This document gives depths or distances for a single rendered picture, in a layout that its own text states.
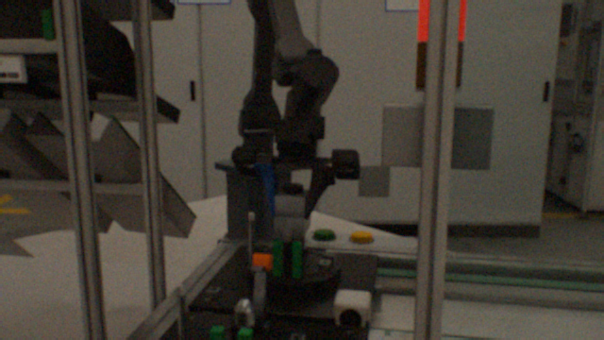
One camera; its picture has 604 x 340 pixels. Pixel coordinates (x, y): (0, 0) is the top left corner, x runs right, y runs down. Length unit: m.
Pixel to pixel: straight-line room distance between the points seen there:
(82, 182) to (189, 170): 3.35
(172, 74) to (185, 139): 0.46
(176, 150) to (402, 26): 1.77
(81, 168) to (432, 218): 0.39
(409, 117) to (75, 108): 0.36
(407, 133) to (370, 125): 3.22
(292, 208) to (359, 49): 3.08
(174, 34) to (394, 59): 1.50
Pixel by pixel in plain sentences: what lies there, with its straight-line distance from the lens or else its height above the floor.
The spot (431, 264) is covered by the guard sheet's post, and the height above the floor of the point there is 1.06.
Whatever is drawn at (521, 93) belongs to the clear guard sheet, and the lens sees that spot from 0.62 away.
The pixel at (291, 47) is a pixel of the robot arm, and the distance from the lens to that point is 0.89.
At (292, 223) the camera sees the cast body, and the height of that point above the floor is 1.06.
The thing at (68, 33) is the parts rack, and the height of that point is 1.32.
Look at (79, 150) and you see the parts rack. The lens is 0.65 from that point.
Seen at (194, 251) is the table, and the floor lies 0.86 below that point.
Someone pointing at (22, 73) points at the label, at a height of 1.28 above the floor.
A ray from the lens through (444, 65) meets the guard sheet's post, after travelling 0.60.
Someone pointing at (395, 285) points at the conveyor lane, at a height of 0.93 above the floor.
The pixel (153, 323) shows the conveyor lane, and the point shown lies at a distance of 0.75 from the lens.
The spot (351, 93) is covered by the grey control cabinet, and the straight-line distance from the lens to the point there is 3.82.
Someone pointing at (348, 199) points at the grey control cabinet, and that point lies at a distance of 3.94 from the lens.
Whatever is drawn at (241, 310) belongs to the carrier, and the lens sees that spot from 0.58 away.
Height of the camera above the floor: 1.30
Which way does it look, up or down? 12 degrees down
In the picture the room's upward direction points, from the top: straight up
